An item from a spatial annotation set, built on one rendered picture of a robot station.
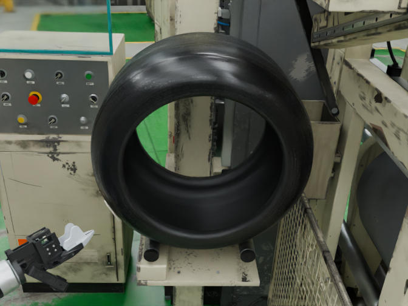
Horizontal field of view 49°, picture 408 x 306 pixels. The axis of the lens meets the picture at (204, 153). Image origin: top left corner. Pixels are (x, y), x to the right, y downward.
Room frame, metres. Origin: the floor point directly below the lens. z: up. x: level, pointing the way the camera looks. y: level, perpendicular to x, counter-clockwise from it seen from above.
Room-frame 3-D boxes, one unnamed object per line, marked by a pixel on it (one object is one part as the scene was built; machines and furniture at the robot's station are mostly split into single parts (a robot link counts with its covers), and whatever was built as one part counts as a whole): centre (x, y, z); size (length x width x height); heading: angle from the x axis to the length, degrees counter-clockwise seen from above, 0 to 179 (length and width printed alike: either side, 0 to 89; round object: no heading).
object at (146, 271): (1.17, 0.15, 0.84); 0.36 x 0.09 x 0.06; 3
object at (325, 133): (1.41, -0.36, 1.05); 0.20 x 0.15 x 0.30; 3
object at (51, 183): (1.88, 0.66, 0.63); 0.56 x 0.41 x 1.27; 93
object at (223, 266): (1.17, 0.01, 0.80); 0.37 x 0.36 x 0.02; 93
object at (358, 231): (1.62, -0.79, 0.61); 0.33 x 0.06 x 0.86; 93
